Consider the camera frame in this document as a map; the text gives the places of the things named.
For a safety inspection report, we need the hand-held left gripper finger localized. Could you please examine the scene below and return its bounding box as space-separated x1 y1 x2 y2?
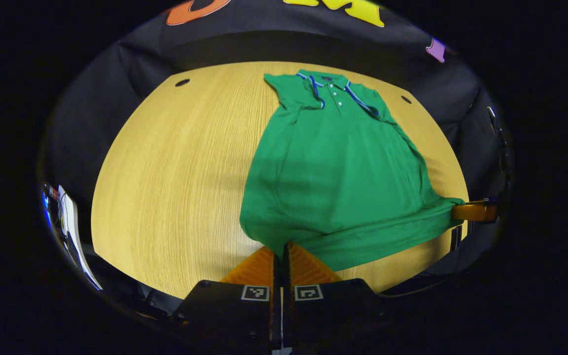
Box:
172 246 283 354
283 242 394 354

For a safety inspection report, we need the green T-shirt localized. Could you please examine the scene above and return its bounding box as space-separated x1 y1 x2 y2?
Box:
240 69 466 272

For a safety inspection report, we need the black backdrop cloth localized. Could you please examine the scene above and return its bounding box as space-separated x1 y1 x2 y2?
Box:
40 0 514 237

